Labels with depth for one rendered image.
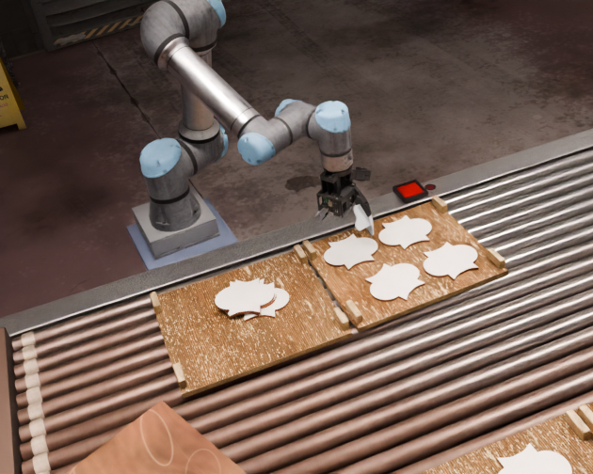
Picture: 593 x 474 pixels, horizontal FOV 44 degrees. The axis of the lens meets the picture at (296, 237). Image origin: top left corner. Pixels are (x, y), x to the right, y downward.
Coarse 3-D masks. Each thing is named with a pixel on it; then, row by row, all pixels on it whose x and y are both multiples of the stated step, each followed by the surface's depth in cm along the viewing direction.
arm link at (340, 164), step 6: (324, 156) 170; (342, 156) 169; (348, 156) 171; (324, 162) 171; (330, 162) 170; (336, 162) 170; (342, 162) 170; (348, 162) 171; (330, 168) 171; (336, 168) 171; (342, 168) 171
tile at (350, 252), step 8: (344, 240) 195; (352, 240) 195; (360, 240) 194; (368, 240) 194; (336, 248) 193; (344, 248) 192; (352, 248) 192; (360, 248) 192; (368, 248) 191; (376, 248) 191; (328, 256) 191; (336, 256) 190; (344, 256) 190; (352, 256) 190; (360, 256) 189; (368, 256) 189; (336, 264) 188; (344, 264) 188; (352, 264) 187
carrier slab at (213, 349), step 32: (288, 256) 194; (192, 288) 188; (224, 288) 187; (288, 288) 184; (320, 288) 182; (160, 320) 180; (192, 320) 179; (224, 320) 178; (256, 320) 176; (288, 320) 175; (320, 320) 174; (192, 352) 170; (224, 352) 169; (256, 352) 168; (288, 352) 167; (192, 384) 162
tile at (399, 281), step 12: (384, 264) 185; (396, 264) 185; (408, 264) 184; (372, 276) 182; (384, 276) 182; (396, 276) 181; (408, 276) 181; (372, 288) 179; (384, 288) 178; (396, 288) 178; (408, 288) 177; (384, 300) 176
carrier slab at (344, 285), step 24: (408, 216) 201; (432, 216) 200; (336, 240) 197; (432, 240) 192; (456, 240) 191; (312, 264) 192; (360, 264) 188; (480, 264) 182; (336, 288) 182; (360, 288) 181; (432, 288) 178; (456, 288) 177; (384, 312) 173; (408, 312) 174
